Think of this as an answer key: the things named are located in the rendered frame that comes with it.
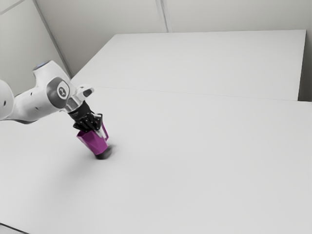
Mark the magenta faceted mug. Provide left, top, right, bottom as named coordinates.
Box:
left=76, top=121, right=110, bottom=156

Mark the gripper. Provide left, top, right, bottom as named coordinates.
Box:
left=67, top=101, right=104, bottom=138

